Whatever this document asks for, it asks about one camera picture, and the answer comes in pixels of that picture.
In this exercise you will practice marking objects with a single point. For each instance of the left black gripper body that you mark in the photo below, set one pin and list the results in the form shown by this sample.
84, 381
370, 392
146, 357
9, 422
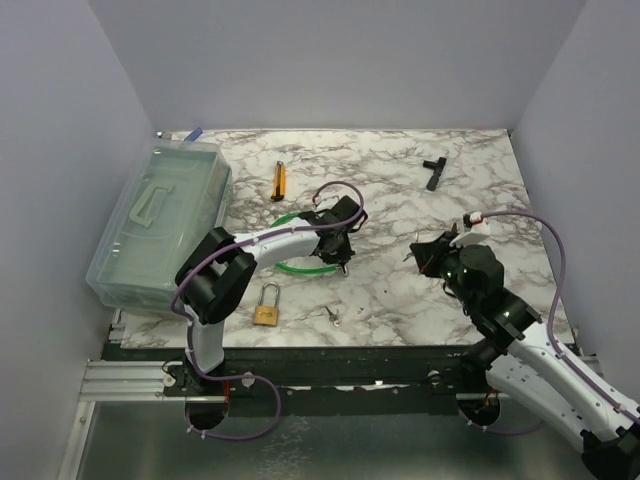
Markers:
342, 251

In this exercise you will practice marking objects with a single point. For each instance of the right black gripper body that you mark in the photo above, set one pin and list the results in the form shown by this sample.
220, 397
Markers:
444, 262

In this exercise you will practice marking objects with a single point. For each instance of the green cable lock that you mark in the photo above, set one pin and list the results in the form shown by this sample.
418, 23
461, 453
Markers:
305, 271

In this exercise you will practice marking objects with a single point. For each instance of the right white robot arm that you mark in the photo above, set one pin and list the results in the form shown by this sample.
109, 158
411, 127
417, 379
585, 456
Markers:
519, 359

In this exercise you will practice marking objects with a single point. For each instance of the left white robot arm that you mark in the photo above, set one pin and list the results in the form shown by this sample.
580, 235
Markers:
213, 280

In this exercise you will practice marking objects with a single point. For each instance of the spare silver keys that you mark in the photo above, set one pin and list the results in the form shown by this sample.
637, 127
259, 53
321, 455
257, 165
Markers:
334, 317

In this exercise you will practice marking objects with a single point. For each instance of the yellow utility knife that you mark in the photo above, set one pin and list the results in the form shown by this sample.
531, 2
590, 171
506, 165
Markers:
279, 183

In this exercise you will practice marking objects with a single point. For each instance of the brass padlock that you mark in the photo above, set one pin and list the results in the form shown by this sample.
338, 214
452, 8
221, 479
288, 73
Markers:
267, 314

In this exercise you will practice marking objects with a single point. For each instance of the black T-shaped tool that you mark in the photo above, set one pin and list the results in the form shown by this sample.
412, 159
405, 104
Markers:
437, 168

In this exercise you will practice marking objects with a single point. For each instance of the clear plastic storage box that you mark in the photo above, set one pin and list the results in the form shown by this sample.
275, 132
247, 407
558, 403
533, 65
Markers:
173, 197

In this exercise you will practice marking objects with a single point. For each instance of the blue pen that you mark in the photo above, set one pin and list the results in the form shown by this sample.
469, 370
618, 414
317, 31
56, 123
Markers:
193, 135

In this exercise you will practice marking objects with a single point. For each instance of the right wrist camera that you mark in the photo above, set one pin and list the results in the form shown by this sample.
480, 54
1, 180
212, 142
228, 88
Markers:
471, 229

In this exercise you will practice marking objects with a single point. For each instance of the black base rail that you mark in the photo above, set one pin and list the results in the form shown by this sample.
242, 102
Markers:
323, 381

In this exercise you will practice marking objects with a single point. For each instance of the aluminium extrusion rail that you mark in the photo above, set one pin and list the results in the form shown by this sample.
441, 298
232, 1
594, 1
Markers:
123, 381

